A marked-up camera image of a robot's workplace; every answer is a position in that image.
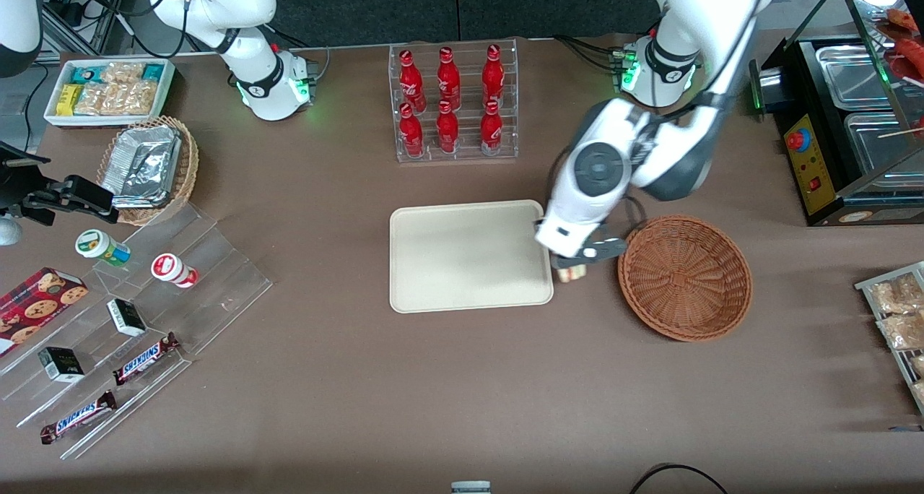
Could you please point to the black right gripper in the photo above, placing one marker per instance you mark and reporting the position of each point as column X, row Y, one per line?
column 30, row 188

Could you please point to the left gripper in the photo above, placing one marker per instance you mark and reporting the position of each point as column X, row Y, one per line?
column 558, row 261

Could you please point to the triangular sandwich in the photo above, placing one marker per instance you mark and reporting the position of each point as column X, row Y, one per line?
column 572, row 276

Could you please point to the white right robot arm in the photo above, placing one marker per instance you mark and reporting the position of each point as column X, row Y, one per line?
column 245, row 61

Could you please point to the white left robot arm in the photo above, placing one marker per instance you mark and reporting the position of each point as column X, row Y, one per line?
column 678, row 154

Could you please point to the light tan wicker basket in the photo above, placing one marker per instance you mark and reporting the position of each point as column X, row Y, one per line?
column 188, row 162

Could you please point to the beige plastic tray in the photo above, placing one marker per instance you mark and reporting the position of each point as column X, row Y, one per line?
column 469, row 256

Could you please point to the round brown wicker basket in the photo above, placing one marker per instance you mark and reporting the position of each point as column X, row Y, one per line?
column 686, row 277

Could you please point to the tray of packaged snacks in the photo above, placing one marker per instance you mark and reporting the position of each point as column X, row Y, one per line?
column 870, row 286

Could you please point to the green capped white bottle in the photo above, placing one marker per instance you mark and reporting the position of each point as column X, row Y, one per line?
column 97, row 246

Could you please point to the clear peanut snack pack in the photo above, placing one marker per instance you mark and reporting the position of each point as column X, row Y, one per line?
column 142, row 97
column 115, row 99
column 89, row 100
column 123, row 73

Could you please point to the yellow snack pack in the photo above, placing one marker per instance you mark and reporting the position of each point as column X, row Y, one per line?
column 69, row 99

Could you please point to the red capped white bottle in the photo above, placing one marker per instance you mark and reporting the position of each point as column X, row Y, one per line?
column 172, row 269

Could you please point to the red cookie box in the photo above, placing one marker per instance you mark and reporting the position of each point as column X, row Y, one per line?
column 36, row 306

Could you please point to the small black box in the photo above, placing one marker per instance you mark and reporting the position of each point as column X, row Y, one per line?
column 127, row 318
column 61, row 365

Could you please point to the teal snack pack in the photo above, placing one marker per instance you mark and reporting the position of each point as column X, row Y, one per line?
column 86, row 74
column 152, row 72

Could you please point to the white rectangular snack bin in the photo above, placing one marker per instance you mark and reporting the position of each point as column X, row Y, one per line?
column 162, row 97

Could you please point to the clear acrylic bottle rack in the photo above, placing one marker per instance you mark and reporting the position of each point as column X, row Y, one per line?
column 465, row 154

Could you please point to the red cola bottle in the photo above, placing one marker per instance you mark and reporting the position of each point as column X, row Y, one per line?
column 448, row 79
column 447, row 131
column 491, row 131
column 411, row 134
column 493, row 75
column 411, row 82

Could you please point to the clear acrylic stepped display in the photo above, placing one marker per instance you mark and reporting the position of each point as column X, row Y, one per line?
column 216, row 292

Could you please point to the brown Snickers bar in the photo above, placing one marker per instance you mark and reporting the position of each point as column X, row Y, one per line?
column 78, row 417
column 144, row 359

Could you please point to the small grey white object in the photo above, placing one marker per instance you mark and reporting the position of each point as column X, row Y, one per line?
column 471, row 488

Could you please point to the black hot food display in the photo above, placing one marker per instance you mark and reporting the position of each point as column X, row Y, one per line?
column 812, row 162

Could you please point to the clear bag of snacks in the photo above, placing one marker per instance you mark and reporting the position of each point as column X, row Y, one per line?
column 895, row 295
column 920, row 391
column 902, row 331
column 918, row 365

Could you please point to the thin blue object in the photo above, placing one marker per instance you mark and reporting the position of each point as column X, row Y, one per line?
column 908, row 428

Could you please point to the red sausage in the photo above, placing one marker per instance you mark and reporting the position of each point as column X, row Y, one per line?
column 911, row 53

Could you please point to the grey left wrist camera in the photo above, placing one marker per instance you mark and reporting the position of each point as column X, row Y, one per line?
column 612, row 247

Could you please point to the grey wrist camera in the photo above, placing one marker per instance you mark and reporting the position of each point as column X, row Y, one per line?
column 612, row 247
column 7, row 232

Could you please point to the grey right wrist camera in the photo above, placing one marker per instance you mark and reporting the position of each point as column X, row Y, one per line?
column 7, row 232

